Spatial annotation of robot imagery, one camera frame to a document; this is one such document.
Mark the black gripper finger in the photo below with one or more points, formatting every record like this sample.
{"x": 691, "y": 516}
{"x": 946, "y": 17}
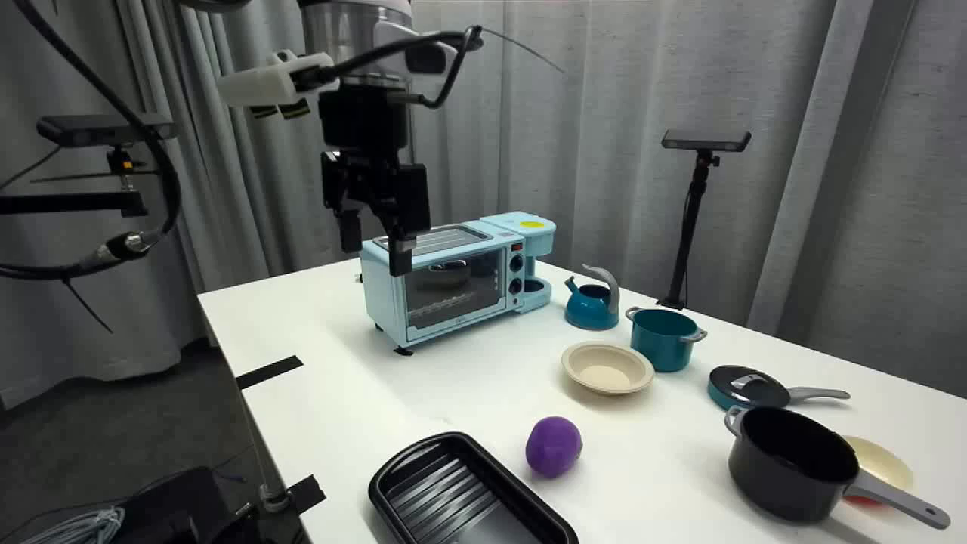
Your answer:
{"x": 350, "y": 232}
{"x": 399, "y": 257}

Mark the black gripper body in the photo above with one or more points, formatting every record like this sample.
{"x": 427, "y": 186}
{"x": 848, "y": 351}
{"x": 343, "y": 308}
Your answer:
{"x": 366, "y": 139}

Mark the light blue toaster oven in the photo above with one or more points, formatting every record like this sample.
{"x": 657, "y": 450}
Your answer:
{"x": 441, "y": 276}

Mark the clear plastic dish rack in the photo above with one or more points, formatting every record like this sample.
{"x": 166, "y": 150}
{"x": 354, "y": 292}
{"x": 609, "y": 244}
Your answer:
{"x": 455, "y": 289}

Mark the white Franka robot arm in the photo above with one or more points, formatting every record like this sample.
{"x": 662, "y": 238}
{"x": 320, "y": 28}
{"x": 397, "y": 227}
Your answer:
{"x": 350, "y": 23}

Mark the black tape strip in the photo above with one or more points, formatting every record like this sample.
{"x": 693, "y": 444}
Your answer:
{"x": 266, "y": 374}

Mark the teal kettle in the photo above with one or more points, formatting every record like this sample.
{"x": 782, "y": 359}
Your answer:
{"x": 592, "y": 304}

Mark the beige bowl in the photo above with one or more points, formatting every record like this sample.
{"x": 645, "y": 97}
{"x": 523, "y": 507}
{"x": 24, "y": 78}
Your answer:
{"x": 609, "y": 370}

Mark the purple ball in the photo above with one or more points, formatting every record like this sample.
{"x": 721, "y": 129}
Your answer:
{"x": 554, "y": 444}

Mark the black baking tray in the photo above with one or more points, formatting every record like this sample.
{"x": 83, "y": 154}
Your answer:
{"x": 455, "y": 501}

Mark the black table clamp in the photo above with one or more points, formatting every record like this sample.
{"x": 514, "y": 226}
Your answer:
{"x": 301, "y": 493}

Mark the black tripod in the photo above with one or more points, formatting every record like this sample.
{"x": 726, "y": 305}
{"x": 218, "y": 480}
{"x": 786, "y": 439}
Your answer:
{"x": 691, "y": 227}

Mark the grey crumpled bag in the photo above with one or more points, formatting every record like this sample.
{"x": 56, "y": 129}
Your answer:
{"x": 75, "y": 526}

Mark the beige plate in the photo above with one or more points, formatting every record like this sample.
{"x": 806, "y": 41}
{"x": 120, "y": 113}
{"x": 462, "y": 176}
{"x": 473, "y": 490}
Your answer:
{"x": 883, "y": 460}

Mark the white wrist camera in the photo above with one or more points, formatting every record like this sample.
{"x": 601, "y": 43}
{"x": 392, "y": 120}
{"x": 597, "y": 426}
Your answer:
{"x": 266, "y": 84}

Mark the black camera on side mount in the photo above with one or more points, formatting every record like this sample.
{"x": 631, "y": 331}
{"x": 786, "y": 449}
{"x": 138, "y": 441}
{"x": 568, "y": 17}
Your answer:
{"x": 95, "y": 129}

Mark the black camera on tripod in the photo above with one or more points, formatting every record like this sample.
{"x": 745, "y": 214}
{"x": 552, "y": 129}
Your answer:
{"x": 705, "y": 139}

